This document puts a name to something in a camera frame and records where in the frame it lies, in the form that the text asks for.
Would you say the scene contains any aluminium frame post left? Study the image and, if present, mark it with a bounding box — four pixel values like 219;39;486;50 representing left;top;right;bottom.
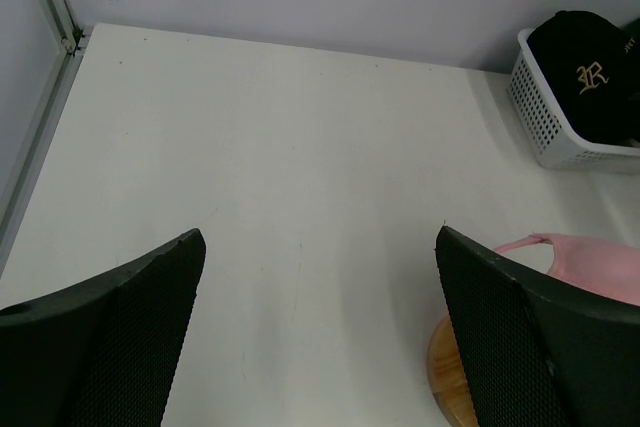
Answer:
1;0;83;260

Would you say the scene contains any pink baseball cap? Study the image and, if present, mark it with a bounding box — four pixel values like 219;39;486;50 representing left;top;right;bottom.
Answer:
494;233;639;306

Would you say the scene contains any white plastic basket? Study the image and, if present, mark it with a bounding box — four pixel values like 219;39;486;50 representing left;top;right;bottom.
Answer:
507;28;639;175

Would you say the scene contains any black gold-logo baseball cap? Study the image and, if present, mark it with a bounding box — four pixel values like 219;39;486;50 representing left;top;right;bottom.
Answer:
527;11;639;145

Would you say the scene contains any dark green NY cap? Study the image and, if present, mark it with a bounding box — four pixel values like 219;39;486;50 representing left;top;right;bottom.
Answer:
622;18;640;54

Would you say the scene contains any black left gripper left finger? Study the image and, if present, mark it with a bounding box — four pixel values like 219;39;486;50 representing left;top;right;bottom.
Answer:
1;229;206;426

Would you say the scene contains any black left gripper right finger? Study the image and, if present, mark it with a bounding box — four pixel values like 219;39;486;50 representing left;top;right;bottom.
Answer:
435;226;639;426

